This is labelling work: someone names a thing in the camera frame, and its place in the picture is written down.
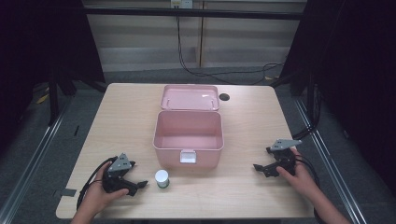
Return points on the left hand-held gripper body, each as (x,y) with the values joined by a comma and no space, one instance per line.
(118,165)

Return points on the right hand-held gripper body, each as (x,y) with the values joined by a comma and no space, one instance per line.
(284,157)

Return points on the person's right hand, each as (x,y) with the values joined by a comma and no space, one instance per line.
(300,180)

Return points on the person's left hand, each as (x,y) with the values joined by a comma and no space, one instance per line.
(95,197)

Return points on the small white-capped bottle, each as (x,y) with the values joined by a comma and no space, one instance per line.
(162,178)

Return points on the grey tape strip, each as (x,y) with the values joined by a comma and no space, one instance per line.
(67,192)

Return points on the pink storage box with lid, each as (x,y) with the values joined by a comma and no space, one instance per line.
(188,137)

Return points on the black metal stand leg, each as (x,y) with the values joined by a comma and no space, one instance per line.
(53,99)

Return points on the yellow floor tape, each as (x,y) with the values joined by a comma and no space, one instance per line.
(42,99)

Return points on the black curtain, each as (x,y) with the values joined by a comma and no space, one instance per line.
(358,77)
(37,46)

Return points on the metal floor rail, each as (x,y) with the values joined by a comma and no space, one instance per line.
(330,168)
(29,168)

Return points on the black horizontal frame bar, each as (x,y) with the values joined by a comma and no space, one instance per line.
(193,13)

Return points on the white wall socket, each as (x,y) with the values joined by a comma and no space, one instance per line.
(182,3)

